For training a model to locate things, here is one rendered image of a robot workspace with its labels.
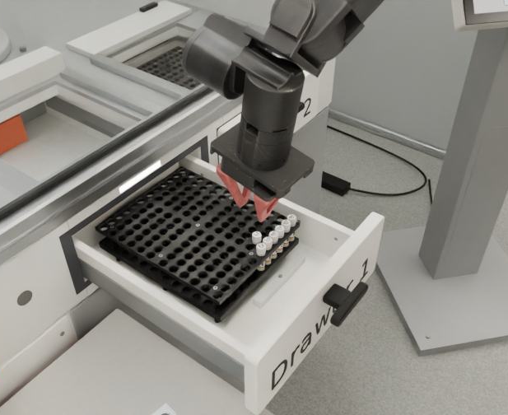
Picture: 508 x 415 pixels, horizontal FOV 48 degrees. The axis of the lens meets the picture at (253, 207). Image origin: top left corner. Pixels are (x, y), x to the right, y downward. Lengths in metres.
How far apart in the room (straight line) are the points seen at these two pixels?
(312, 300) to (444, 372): 1.16
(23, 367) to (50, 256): 0.17
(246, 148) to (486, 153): 1.14
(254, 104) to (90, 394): 0.45
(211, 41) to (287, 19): 0.09
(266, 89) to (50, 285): 0.42
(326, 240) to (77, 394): 0.39
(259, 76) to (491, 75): 1.05
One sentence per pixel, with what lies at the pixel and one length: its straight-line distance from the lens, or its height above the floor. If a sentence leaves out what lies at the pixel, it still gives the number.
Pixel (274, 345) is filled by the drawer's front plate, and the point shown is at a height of 0.92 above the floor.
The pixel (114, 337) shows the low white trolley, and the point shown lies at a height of 0.76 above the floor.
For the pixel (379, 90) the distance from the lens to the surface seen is 2.57.
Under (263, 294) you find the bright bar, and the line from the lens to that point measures 0.77.
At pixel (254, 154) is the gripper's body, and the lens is 0.60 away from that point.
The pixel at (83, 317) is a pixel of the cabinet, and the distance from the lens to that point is 0.89.
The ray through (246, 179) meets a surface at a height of 1.06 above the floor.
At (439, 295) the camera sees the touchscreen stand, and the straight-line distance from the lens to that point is 1.93.
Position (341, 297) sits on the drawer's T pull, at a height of 0.91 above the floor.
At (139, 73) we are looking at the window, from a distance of 0.79.
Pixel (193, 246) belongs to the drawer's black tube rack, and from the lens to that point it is 0.77.
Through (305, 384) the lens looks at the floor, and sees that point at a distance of 1.70.
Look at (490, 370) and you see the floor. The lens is 1.85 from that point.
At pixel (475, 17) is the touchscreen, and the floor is 0.97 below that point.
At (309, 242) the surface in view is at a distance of 0.85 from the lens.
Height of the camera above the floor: 1.43
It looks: 41 degrees down
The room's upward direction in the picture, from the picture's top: straight up
